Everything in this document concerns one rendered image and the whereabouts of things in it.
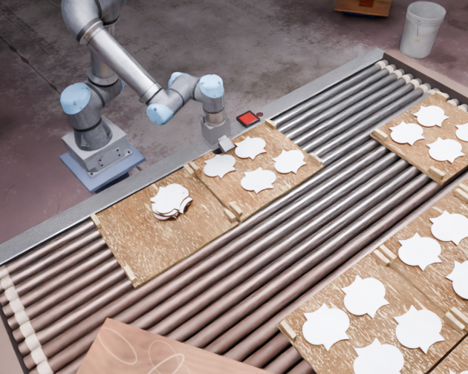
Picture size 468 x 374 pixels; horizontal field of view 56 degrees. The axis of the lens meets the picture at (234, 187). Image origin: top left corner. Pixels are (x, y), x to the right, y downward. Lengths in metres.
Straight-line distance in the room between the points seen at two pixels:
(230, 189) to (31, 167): 2.03
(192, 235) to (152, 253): 0.15
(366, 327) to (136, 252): 0.76
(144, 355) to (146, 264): 0.35
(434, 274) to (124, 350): 0.95
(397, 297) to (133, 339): 0.78
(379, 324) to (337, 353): 0.16
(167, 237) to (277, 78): 2.46
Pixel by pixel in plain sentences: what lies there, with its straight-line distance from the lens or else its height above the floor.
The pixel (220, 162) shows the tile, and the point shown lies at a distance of 1.71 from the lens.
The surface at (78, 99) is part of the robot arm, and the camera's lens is 1.72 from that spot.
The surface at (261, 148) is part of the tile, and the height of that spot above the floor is 0.95.
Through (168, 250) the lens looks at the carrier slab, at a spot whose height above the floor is 0.94.
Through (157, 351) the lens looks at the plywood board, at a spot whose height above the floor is 1.04.
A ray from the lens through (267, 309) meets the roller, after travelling 1.38.
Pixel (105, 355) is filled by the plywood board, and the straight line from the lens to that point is 1.27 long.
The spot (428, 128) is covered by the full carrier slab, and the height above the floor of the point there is 0.94.
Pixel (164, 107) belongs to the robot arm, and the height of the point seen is 1.32.
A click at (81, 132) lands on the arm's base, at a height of 1.06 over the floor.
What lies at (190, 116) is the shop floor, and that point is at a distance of 3.42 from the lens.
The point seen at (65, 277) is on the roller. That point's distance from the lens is 1.57.
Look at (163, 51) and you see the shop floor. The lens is 4.21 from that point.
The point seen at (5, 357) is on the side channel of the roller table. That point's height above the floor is 0.95.
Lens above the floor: 2.17
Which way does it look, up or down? 49 degrees down
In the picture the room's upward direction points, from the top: 4 degrees counter-clockwise
